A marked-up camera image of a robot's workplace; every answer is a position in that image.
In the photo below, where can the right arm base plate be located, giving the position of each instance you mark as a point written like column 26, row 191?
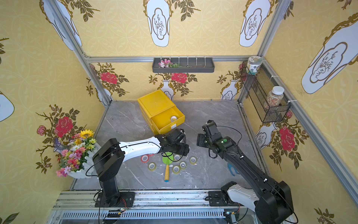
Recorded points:
column 219, row 198

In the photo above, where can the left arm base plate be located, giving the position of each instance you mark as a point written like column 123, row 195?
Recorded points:
column 121, row 199

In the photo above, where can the red tape roll lower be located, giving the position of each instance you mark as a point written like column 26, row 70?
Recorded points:
column 145, row 158

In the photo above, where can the aluminium front rail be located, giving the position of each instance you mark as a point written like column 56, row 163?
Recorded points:
column 168, row 204

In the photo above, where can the clear jar white lid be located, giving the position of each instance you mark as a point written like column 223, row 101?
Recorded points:
column 274, row 97

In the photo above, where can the yellow plastic drawer cabinet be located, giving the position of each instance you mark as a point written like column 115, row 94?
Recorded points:
column 153, row 104

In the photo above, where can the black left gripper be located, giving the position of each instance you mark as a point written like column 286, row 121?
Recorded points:
column 182, row 148

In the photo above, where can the blue hand rake yellow handle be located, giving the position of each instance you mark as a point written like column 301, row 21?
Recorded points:
column 232, row 170

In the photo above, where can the grey wall shelf tray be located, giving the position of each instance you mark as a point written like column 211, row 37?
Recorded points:
column 187, row 65

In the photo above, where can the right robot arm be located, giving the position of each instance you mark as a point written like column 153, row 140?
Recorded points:
column 274, row 204

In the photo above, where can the green trowel yellow handle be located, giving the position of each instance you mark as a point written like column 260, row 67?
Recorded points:
column 167, row 160

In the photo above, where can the small pink flowers on shelf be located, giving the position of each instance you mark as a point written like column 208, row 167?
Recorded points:
column 166, row 63

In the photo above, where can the yellow tape roll bottom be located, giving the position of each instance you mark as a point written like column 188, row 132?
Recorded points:
column 176, row 169

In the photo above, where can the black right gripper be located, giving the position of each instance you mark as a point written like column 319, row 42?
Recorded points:
column 203, row 139

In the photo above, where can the black wire wall basket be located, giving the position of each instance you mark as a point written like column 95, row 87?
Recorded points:
column 259, row 87

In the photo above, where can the colourful artificial flower bouquet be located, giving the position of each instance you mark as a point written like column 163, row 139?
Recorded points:
column 71, row 156

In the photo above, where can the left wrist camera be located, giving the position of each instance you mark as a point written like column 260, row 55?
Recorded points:
column 176, row 136

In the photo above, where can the patterned jar green lid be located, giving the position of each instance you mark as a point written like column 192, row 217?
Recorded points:
column 254, row 64

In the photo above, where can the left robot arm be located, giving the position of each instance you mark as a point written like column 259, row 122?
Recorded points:
column 110, row 157

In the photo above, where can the yellow top drawer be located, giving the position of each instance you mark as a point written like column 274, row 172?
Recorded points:
column 162, row 123

